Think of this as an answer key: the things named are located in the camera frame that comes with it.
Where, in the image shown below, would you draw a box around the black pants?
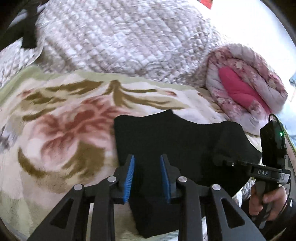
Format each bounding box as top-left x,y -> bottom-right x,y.
114,110 -> 261,238

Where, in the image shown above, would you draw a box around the floral fleece blanket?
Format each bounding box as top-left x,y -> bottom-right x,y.
0,66 -> 262,241

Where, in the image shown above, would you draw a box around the dark clothes on headboard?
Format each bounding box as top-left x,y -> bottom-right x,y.
1,0 -> 47,50

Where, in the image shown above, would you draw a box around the white quilted bedspread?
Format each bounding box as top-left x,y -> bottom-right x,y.
1,1 -> 224,87

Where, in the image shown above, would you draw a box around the red paper decoration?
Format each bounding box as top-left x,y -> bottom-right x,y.
198,0 -> 213,9

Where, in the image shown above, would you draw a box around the person's right hand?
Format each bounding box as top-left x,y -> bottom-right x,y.
248,185 -> 287,221

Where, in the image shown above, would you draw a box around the pink floral comforter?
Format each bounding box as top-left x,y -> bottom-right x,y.
206,44 -> 288,136

